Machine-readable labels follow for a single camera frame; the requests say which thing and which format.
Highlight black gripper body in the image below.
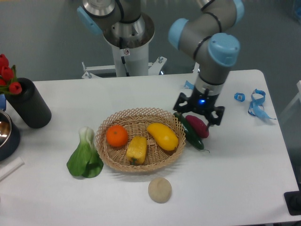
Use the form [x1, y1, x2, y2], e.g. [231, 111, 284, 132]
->
[174, 77, 225, 126]

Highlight yellow bell pepper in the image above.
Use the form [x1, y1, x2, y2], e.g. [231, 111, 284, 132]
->
[126, 136, 147, 165]

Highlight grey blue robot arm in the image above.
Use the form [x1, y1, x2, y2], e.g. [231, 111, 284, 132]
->
[168, 0, 245, 126]

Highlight woven wicker basket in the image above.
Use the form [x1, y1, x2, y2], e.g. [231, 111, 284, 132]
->
[95, 107, 187, 173]

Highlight purple sweet potato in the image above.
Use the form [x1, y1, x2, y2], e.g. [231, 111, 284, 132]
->
[185, 115, 209, 138]

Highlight curved blue tape strip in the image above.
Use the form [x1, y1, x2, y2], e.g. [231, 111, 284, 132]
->
[183, 81, 195, 90]

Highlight green cucumber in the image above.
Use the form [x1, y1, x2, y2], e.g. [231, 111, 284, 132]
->
[173, 113, 205, 151]

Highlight yellow mango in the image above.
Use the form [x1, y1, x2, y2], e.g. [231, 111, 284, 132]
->
[147, 123, 179, 151]

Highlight small blue tape roll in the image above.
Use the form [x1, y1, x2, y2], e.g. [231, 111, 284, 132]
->
[234, 93, 246, 102]

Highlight tangled blue tape strip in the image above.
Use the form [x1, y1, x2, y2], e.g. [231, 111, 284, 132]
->
[248, 89, 276, 120]

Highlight orange fruit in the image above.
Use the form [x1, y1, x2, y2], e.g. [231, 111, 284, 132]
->
[106, 125, 128, 147]

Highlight beige round bun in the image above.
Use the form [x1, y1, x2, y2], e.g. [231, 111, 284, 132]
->
[148, 177, 172, 203]

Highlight green bok choy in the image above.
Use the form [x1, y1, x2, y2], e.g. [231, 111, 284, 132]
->
[66, 127, 103, 178]

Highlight black device at table corner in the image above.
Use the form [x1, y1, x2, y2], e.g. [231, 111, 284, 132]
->
[284, 191, 301, 216]

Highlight black cylindrical vase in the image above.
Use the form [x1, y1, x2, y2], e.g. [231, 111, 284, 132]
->
[5, 78, 52, 129]

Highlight dark metal bowl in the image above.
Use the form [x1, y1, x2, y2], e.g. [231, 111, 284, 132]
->
[0, 110, 21, 161]

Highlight red tulip bouquet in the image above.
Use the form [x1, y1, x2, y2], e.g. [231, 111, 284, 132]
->
[0, 54, 22, 95]

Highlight white paper roll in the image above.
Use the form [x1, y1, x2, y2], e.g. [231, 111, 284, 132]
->
[0, 157, 24, 181]

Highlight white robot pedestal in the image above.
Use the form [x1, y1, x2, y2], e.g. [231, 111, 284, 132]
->
[77, 0, 156, 78]

